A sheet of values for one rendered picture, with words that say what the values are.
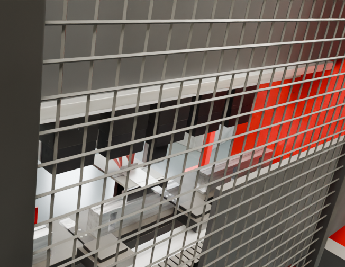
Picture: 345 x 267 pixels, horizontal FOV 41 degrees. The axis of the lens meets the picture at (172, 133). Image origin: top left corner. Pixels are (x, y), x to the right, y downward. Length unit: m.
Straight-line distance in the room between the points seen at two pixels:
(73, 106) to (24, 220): 0.69
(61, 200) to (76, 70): 2.47
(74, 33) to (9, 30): 0.72
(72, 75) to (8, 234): 0.71
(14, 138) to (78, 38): 0.71
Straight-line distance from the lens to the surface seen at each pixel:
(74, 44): 1.01
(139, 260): 1.37
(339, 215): 1.88
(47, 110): 0.99
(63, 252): 1.56
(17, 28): 0.29
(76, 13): 0.99
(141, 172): 1.78
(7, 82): 0.29
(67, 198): 3.47
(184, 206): 1.55
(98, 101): 1.06
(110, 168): 1.78
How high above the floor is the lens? 1.84
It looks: 23 degrees down
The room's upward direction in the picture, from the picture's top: 10 degrees clockwise
